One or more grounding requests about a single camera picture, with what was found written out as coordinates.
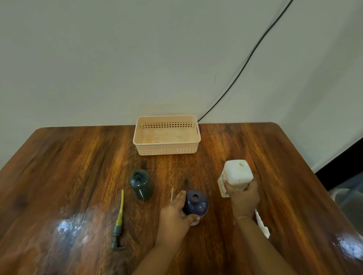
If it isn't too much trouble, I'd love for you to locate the person's left forearm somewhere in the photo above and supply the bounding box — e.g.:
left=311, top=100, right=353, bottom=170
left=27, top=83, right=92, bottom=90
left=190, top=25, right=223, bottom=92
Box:
left=132, top=241, right=178, bottom=275

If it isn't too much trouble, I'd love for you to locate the beige plastic basket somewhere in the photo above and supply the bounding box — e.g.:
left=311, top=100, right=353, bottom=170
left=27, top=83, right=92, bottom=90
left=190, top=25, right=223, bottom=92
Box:
left=133, top=115, right=201, bottom=156

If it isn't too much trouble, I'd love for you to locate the person's left hand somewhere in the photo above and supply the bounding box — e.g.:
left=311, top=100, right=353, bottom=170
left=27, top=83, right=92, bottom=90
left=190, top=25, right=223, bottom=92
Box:
left=155, top=190, right=201, bottom=249

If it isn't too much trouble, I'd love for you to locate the green pump with yellow tube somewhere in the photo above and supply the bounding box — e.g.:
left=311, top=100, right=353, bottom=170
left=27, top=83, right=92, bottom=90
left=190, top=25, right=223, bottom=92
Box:
left=111, top=190, right=126, bottom=251

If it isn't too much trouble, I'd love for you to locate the dark blue round bottle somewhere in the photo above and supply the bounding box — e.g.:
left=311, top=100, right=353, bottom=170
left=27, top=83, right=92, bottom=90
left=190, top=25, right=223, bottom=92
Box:
left=182, top=190, right=209, bottom=226

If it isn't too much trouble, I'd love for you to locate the white square bottle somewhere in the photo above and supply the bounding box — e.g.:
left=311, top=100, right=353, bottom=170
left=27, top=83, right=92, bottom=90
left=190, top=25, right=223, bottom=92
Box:
left=218, top=160, right=254, bottom=198

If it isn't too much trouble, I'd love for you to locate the translucent plastic container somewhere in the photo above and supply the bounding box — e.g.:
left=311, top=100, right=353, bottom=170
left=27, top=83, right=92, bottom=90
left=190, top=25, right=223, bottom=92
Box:
left=329, top=176, right=363, bottom=227

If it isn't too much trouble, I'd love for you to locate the person's right hand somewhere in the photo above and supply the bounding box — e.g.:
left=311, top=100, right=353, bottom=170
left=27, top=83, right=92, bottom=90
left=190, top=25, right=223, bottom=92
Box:
left=225, top=178, right=261, bottom=220

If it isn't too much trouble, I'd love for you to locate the dark green round bottle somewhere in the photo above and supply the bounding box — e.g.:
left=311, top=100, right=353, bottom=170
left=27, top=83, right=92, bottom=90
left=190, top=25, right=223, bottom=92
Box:
left=130, top=170, right=154, bottom=201

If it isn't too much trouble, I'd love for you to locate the person's right forearm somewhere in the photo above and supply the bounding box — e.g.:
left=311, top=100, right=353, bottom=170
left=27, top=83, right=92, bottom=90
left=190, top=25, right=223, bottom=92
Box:
left=234, top=218, right=298, bottom=275

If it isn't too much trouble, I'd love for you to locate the white pump dispenser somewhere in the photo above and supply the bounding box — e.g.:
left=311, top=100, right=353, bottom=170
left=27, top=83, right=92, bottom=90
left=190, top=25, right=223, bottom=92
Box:
left=254, top=209, right=270, bottom=238

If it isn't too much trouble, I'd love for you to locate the black cable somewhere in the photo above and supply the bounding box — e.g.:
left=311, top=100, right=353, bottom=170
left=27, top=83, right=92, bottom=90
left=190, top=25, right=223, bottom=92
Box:
left=197, top=0, right=294, bottom=122

